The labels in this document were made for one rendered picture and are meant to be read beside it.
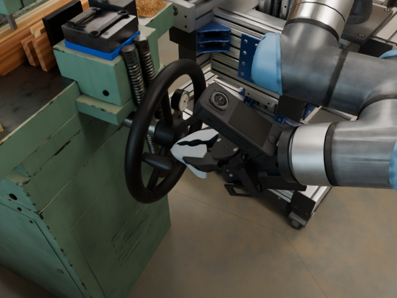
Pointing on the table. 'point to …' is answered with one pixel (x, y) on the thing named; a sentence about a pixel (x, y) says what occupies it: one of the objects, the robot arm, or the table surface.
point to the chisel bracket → (13, 6)
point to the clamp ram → (49, 21)
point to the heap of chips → (149, 7)
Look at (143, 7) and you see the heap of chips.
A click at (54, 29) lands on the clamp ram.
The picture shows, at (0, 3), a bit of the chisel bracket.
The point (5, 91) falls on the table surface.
